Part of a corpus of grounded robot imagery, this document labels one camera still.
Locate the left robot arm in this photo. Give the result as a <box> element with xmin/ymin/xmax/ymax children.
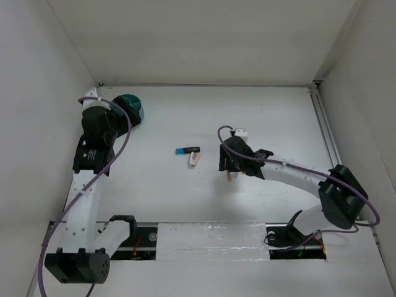
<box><xmin>44</xmin><ymin>100</ymin><xmax>144</xmax><ymax>284</ymax></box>

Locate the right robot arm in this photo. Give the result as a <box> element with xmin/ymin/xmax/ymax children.
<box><xmin>219</xmin><ymin>134</ymin><xmax>368</xmax><ymax>247</ymax></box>

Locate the teal round desk organizer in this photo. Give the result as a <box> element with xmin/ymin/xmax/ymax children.
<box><xmin>112</xmin><ymin>94</ymin><xmax>144</xmax><ymax>127</ymax></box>

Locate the blue cap black highlighter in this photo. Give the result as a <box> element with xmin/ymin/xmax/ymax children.
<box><xmin>175</xmin><ymin>147</ymin><xmax>200</xmax><ymax>155</ymax></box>

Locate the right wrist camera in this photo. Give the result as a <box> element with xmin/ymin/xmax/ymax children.
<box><xmin>234</xmin><ymin>128</ymin><xmax>248</xmax><ymax>140</ymax></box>

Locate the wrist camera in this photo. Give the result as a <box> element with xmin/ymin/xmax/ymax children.
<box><xmin>234</xmin><ymin>128</ymin><xmax>248</xmax><ymax>140</ymax></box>
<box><xmin>82</xmin><ymin>87</ymin><xmax>102</xmax><ymax>109</ymax></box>

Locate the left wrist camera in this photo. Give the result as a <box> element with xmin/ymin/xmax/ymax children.
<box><xmin>82</xmin><ymin>87</ymin><xmax>102</xmax><ymax>109</ymax></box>

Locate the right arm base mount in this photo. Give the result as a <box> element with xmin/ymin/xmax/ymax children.
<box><xmin>264</xmin><ymin>224</ymin><xmax>327</xmax><ymax>260</ymax></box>

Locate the aluminium rail right side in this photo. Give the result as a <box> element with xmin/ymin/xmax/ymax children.
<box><xmin>310</xmin><ymin>80</ymin><xmax>380</xmax><ymax>248</ymax></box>

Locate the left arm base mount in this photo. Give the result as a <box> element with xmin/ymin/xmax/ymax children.
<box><xmin>111</xmin><ymin>225</ymin><xmax>158</xmax><ymax>260</ymax></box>

